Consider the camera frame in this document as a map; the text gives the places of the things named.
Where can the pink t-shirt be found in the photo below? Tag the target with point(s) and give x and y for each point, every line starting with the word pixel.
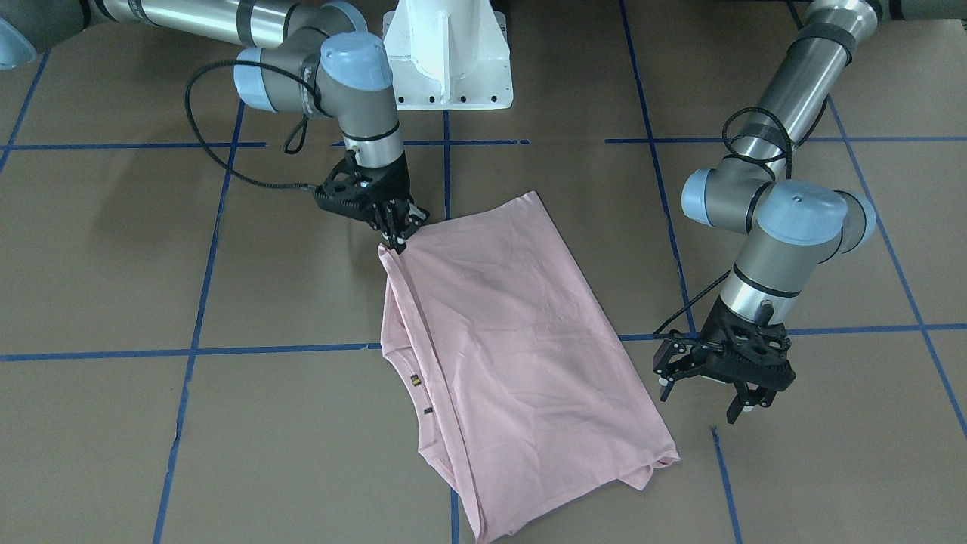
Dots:
pixel 524 395

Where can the brown paper table cover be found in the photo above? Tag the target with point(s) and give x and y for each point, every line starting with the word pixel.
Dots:
pixel 793 468

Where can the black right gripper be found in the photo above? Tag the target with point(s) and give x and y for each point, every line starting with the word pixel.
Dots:
pixel 396 186

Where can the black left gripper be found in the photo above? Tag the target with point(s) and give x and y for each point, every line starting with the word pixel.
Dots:
pixel 675 364

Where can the blue tape grid lines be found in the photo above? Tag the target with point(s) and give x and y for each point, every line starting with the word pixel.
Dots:
pixel 665 227

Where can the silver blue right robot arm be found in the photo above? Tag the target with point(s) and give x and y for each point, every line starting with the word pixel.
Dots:
pixel 316 61

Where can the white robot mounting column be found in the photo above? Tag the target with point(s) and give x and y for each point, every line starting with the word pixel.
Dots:
pixel 450 55

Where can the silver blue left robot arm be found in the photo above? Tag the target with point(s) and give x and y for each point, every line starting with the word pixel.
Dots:
pixel 791 226

